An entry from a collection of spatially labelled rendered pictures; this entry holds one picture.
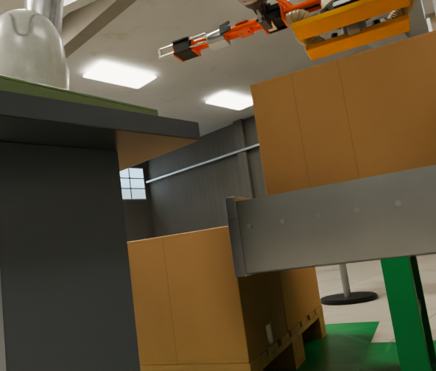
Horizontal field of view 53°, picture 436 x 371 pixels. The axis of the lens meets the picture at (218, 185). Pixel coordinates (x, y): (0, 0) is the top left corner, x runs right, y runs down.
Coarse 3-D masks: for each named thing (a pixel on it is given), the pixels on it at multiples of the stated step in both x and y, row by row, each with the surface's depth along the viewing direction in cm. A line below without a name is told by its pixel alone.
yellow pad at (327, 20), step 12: (360, 0) 127; (372, 0) 125; (384, 0) 125; (396, 0) 126; (408, 0) 127; (324, 12) 134; (336, 12) 129; (348, 12) 129; (360, 12) 130; (372, 12) 131; (384, 12) 132; (300, 24) 133; (312, 24) 134; (324, 24) 135; (336, 24) 136; (348, 24) 137; (300, 36) 140; (312, 36) 141
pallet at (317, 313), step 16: (304, 320) 183; (320, 320) 208; (288, 336) 160; (304, 336) 208; (320, 336) 205; (272, 352) 144; (288, 352) 164; (304, 352) 175; (144, 368) 140; (160, 368) 138; (176, 368) 135; (192, 368) 133; (208, 368) 131; (224, 368) 129; (240, 368) 126; (256, 368) 129; (272, 368) 166; (288, 368) 163
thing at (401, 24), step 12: (372, 24) 148; (384, 24) 142; (396, 24) 141; (408, 24) 142; (336, 36) 152; (348, 36) 146; (360, 36) 146; (372, 36) 147; (384, 36) 149; (312, 48) 151; (324, 48) 151; (336, 48) 153; (348, 48) 154
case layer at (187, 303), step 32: (160, 256) 141; (192, 256) 136; (224, 256) 132; (160, 288) 140; (192, 288) 135; (224, 288) 131; (256, 288) 141; (288, 288) 172; (160, 320) 139; (192, 320) 134; (224, 320) 130; (256, 320) 136; (288, 320) 165; (160, 352) 138; (192, 352) 134; (224, 352) 129; (256, 352) 132
